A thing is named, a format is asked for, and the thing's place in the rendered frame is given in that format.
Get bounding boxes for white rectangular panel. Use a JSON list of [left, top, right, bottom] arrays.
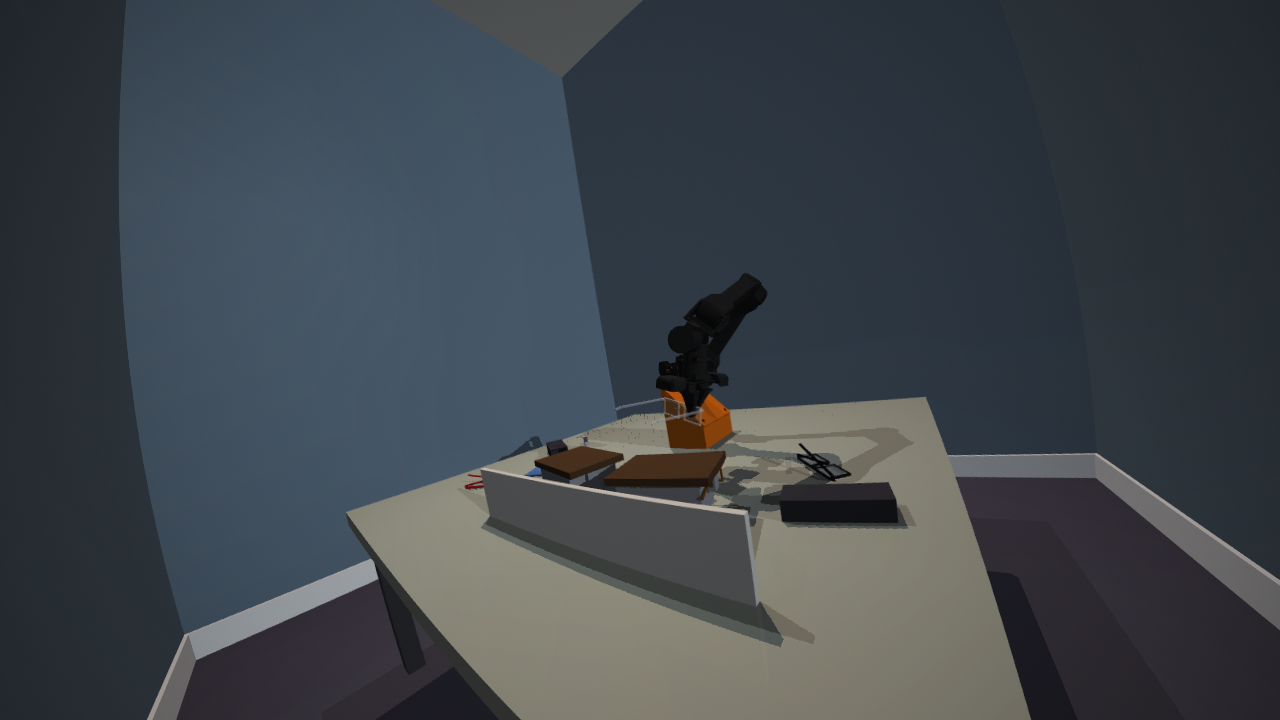
[[480, 468, 760, 607]]

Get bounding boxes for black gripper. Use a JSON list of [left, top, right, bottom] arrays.
[[657, 352, 730, 413]]

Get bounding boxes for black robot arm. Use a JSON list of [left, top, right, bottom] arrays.
[[659, 273, 767, 375]]

